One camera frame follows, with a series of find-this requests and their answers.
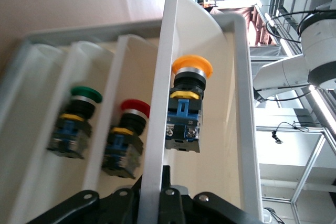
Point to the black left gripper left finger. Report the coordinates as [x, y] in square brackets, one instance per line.
[115, 208]

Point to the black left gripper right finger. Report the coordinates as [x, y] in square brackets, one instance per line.
[170, 208]

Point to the orange mushroom push button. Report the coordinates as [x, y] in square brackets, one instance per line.
[185, 111]

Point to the white plastic drawer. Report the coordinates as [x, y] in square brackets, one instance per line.
[136, 77]
[97, 77]
[157, 103]

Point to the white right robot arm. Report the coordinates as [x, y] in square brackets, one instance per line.
[320, 43]

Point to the red mushroom push button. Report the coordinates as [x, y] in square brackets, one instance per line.
[123, 140]

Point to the green mushroom push button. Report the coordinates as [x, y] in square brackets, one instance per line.
[71, 129]

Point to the white drawer cabinet shell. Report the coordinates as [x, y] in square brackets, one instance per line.
[241, 77]

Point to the aluminium profile frame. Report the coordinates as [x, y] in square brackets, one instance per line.
[309, 166]

